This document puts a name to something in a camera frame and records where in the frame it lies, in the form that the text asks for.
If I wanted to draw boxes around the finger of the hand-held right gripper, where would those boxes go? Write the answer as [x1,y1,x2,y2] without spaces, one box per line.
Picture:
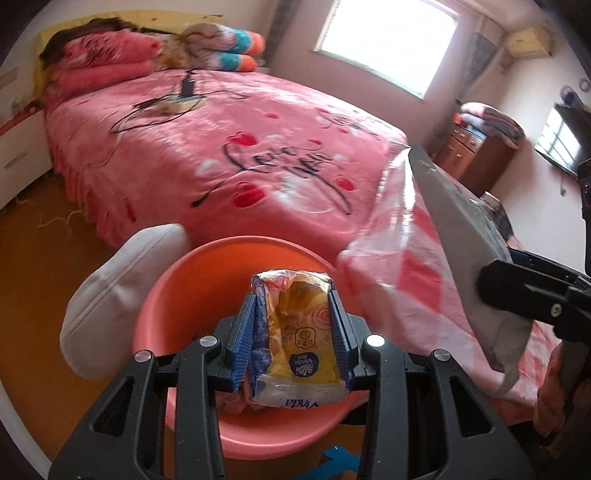
[508,249,591,276]
[479,259,591,326]

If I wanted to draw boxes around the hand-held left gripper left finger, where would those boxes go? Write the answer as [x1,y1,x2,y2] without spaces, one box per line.
[48,291,259,480]

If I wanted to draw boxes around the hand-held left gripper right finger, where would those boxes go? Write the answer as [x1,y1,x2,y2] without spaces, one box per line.
[329,290,536,480]

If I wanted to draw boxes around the yellow tissue packet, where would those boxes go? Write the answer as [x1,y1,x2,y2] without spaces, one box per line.
[249,269,352,409]

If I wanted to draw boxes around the orange plastic basin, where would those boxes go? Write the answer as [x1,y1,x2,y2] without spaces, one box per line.
[134,236,354,448]

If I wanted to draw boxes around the black foil snack bag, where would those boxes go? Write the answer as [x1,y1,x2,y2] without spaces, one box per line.
[478,191,512,241]

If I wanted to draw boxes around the dark cloth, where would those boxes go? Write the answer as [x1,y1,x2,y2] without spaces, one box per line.
[531,406,591,480]

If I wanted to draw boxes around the wooden cabinet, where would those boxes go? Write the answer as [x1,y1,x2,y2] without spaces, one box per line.
[434,122,516,197]

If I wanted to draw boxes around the blue plastic object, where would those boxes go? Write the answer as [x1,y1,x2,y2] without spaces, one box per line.
[321,445,364,480]

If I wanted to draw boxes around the black flat television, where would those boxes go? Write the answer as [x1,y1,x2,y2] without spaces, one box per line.
[534,104,591,178]

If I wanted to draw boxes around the white cushion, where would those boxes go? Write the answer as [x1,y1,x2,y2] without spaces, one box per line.
[59,223,192,381]

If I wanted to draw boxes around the pile of folded clothes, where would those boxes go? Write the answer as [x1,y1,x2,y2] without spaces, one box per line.
[455,102,527,148]

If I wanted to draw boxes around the grey patterned curtain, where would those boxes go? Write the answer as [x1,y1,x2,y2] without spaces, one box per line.
[269,0,297,71]
[462,30,502,96]

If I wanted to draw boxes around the pink printed bed blanket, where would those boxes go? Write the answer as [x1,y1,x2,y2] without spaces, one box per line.
[44,69,409,252]

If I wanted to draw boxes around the white power strip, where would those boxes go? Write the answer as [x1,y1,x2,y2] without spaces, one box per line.
[156,95,205,114]

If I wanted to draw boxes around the window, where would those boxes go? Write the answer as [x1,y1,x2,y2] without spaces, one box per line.
[314,0,462,100]

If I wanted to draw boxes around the rolled quilt teal orange end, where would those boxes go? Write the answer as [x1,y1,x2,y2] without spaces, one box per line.
[184,23,267,57]
[215,52,260,73]

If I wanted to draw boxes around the white nightstand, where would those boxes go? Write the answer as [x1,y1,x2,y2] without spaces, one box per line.
[0,99,52,210]

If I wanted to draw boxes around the beige floral pillow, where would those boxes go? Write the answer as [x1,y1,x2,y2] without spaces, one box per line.
[157,33,219,71]

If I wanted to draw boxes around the pink fleece folded blanket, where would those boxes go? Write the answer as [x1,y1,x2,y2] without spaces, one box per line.
[53,59,158,97]

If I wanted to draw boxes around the pink folded pillows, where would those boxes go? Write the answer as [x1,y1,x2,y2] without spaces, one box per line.
[62,29,163,70]

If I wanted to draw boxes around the dark brown fleece blanket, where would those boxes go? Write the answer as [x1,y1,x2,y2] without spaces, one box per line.
[39,16,134,61]

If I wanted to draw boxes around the round wall ornament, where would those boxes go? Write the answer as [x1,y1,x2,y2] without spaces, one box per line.
[560,79,591,108]

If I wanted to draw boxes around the yellowed wall air conditioner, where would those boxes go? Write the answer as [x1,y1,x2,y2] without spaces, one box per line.
[502,25,556,60]

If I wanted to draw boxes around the white cord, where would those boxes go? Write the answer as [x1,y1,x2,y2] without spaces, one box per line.
[11,196,83,232]

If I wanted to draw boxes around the power strip with cables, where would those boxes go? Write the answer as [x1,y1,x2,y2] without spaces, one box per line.
[110,69,251,136]

